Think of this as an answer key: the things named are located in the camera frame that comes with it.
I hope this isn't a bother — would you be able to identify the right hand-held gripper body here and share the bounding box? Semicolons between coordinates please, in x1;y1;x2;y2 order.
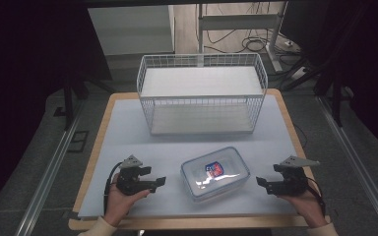
270;155;321;198

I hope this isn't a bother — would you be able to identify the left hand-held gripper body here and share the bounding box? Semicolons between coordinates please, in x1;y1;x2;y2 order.
116;154;152;197

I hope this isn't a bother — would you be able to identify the clear plastic lidded container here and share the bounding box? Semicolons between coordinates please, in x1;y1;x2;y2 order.
179;146;251;204

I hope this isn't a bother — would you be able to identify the white wire rack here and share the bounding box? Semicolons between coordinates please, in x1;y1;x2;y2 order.
136;52;270;137

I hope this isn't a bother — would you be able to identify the person's left hand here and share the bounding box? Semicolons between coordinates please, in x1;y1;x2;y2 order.
102;173;153;228

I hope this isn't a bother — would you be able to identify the person's right hand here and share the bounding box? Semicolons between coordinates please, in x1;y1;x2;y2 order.
278;187;329;229

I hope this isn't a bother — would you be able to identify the white table mat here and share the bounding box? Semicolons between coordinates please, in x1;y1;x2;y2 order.
77;95;305;219

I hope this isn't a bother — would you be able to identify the dark floor plate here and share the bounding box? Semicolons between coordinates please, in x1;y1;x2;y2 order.
66;130;90;153

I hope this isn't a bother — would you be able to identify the black stand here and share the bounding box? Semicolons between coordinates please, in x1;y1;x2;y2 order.
52;73;116;132
282;58;355;128

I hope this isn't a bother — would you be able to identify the white power strip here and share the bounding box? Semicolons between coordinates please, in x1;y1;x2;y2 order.
288;66;308;82

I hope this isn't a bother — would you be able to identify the grey cabinet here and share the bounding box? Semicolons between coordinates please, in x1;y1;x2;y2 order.
88;4;176;56

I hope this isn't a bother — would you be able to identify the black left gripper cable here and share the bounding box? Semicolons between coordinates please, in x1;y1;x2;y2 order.
102;161;123;216

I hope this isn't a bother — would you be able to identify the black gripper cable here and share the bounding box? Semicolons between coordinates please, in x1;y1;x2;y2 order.
102;161;123;216
306;176;327;218

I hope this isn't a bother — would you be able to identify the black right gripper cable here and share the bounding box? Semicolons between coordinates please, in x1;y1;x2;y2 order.
306;176;327;218

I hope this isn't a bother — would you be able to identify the aluminium rail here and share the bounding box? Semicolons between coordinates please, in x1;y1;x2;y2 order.
14;97;88;236
315;93;378;236

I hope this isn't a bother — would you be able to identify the black floor cable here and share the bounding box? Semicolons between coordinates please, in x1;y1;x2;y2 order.
203;2;304;67

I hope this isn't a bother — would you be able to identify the white metal desk frame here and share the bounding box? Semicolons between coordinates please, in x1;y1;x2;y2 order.
196;0;290;74

